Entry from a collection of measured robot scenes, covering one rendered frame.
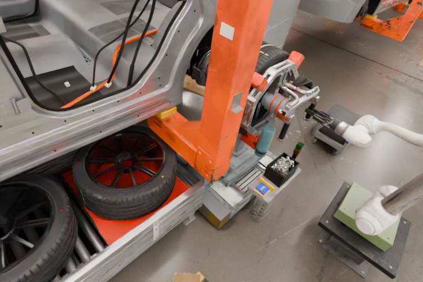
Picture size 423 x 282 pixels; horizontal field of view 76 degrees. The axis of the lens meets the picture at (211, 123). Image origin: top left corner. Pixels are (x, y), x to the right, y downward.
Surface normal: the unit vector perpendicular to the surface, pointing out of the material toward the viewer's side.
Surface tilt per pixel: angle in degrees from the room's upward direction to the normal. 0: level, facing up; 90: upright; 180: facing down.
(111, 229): 0
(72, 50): 50
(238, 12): 90
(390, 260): 0
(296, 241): 0
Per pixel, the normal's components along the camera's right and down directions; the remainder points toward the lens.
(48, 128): 0.69, 0.56
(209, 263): 0.13, -0.75
